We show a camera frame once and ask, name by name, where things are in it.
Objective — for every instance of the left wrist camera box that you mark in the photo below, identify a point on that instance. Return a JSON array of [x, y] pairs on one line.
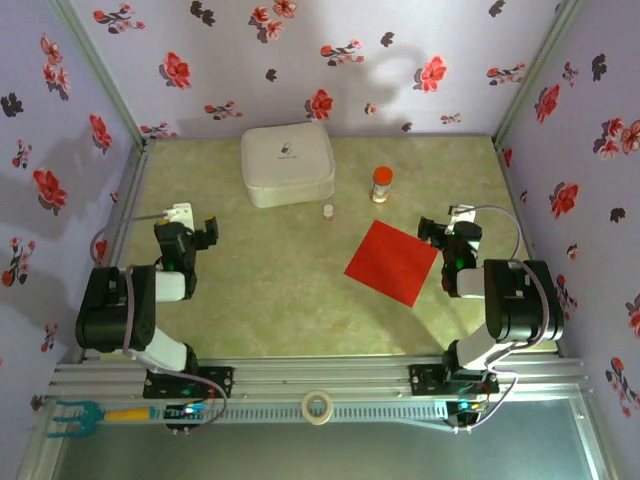
[[180, 212]]

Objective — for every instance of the white tape roll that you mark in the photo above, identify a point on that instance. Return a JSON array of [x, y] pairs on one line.
[[306, 407]]

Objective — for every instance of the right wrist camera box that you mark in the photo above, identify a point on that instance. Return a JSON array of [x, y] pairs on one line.
[[462, 212]]

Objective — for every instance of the white zipper case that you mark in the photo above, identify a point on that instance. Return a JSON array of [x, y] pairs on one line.
[[287, 165]]

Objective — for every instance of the red square paper sheet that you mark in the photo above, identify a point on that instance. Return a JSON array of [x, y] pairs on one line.
[[390, 265]]

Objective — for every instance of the black controller board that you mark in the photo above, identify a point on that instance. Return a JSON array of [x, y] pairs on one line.
[[175, 414], [457, 410]]

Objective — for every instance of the orange cap pill bottle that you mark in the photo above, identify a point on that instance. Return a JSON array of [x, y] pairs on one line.
[[382, 185]]

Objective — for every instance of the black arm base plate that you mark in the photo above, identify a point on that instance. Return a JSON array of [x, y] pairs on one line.
[[420, 380], [225, 382]]

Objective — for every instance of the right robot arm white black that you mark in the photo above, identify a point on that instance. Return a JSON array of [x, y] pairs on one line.
[[520, 300]]

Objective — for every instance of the aluminium mounting rail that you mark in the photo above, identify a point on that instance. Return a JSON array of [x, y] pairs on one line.
[[320, 375]]

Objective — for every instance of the aluminium side rail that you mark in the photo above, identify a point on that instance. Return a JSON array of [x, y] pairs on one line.
[[132, 200]]

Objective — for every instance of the small white cap vial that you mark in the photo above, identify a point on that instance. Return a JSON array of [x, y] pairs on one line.
[[328, 212]]

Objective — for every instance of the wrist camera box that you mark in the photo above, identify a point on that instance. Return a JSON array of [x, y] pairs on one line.
[[180, 212], [462, 212]]

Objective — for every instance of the aluminium frame post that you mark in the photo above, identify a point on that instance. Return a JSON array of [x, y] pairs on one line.
[[103, 75], [533, 75]]

